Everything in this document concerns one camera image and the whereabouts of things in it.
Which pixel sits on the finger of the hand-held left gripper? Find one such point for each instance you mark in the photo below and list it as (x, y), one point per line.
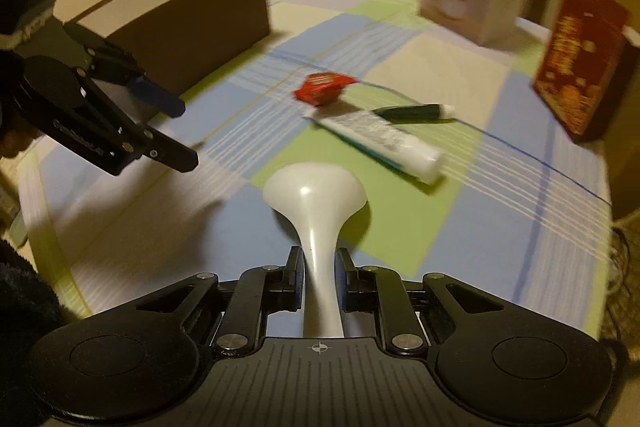
(170, 152)
(160, 97)

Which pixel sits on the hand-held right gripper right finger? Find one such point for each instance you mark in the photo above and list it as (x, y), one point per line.
(345, 279)

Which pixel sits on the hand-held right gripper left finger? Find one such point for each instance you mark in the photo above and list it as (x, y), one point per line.
(298, 279)

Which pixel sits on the white plastic spoon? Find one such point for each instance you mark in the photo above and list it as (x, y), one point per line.
(315, 202)

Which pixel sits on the brown cardboard box white inside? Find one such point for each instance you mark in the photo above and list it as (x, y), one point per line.
(210, 22)

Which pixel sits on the white green toothpaste tube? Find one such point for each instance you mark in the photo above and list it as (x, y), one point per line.
(390, 139)

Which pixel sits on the checked pastel tablecloth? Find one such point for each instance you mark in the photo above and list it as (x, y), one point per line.
(480, 207)

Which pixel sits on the red snack packet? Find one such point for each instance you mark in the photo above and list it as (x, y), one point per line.
(322, 87)

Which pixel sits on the green marker pen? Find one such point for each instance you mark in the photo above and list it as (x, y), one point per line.
(415, 112)

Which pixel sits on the dark fuzzy clothing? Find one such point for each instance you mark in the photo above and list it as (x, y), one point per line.
(25, 332)

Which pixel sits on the woven tan chair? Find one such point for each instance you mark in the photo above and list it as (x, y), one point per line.
(627, 257)

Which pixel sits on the red gold printed box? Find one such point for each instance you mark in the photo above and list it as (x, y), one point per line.
(580, 62)

